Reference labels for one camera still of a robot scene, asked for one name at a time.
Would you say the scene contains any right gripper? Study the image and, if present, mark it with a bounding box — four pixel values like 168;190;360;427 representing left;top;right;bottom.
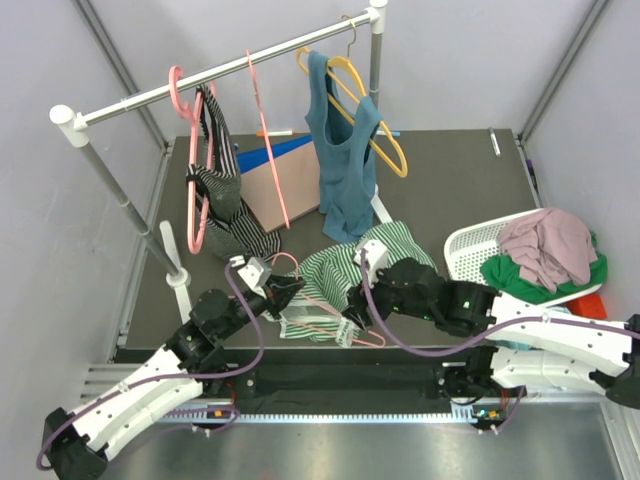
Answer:
342;260;436;332

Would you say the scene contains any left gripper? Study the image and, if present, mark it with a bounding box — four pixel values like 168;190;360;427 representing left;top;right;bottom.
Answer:
217;275;305;340

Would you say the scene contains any pink wire hanger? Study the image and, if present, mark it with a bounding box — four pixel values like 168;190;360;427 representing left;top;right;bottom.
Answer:
245;49;290;229
269;252;387;349

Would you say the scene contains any green white striped tank top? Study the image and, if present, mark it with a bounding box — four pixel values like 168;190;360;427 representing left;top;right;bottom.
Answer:
280;221;435;342

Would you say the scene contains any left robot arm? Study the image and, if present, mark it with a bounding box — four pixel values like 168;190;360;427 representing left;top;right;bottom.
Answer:
36;275;305;479

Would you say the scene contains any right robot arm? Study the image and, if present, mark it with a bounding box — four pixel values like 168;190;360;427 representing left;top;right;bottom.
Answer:
348;251;639;409

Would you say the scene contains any black white striped tank top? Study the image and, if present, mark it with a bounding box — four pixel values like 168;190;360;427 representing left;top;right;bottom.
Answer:
193;85;281;260

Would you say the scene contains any yellow plastic hanger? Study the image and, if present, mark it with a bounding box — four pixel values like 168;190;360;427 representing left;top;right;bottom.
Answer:
296;46;409;178

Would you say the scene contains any blue tank top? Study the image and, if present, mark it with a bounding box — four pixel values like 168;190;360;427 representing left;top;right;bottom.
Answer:
305;51;381;243

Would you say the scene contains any pink hanger with striped top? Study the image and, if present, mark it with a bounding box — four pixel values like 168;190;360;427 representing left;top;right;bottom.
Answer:
168;65;210;255

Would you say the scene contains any brown board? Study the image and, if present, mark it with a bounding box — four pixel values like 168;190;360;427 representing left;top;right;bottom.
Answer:
241;141;320;232

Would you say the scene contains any white perforated laundry basket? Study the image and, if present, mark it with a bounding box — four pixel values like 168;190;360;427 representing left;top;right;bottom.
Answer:
444;209;608;305

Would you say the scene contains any blue sheet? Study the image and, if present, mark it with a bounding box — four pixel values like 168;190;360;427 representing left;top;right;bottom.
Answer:
236;135;311;174

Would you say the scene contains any green garment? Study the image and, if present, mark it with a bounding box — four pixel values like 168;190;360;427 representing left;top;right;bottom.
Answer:
480;248;608;304

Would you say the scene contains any orange capped white marker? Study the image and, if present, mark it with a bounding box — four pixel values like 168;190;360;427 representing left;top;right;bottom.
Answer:
256;129;296;137

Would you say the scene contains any blue pen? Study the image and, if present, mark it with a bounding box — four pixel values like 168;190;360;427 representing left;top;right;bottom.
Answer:
376;130;401;137

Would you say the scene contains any pink garment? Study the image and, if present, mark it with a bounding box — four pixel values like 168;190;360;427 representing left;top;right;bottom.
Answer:
497;208;598;294

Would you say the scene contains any grey marker pen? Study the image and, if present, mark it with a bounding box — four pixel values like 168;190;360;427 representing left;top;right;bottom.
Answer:
488;127;502;158

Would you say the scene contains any red block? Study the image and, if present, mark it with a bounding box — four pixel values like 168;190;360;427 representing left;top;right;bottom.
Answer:
567;293;608;320

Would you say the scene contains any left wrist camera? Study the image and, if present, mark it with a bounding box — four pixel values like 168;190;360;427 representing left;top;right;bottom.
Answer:
230;255;272;299

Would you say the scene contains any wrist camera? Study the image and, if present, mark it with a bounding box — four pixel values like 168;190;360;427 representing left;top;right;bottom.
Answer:
353;239;389;275
230;255;272;299

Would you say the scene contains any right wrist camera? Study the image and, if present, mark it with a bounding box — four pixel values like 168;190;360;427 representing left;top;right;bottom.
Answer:
353;239;389;275

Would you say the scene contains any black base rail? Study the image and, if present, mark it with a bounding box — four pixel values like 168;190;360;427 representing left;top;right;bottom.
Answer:
199;344;506;416

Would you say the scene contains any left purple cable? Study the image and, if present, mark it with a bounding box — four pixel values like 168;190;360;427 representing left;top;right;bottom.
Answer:
37;259;266;471

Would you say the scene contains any purple cable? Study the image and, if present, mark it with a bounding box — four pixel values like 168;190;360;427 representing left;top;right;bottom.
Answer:
37;259;266;471
360;249;636;359

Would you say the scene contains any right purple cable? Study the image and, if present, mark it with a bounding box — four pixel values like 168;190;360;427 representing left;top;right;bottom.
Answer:
360;249;636;359

